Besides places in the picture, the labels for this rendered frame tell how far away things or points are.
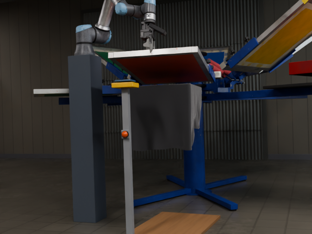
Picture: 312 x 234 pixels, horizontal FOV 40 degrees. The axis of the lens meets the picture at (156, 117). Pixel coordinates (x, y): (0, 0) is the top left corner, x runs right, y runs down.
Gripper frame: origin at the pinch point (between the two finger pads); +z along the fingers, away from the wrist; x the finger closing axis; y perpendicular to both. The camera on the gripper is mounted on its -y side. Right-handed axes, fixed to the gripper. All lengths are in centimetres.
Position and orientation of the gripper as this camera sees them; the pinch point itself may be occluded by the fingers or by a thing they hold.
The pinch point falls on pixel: (152, 51)
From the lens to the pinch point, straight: 276.0
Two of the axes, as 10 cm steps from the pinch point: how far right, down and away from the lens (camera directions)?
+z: -0.1, 9.9, -1.5
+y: -9.7, 0.3, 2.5
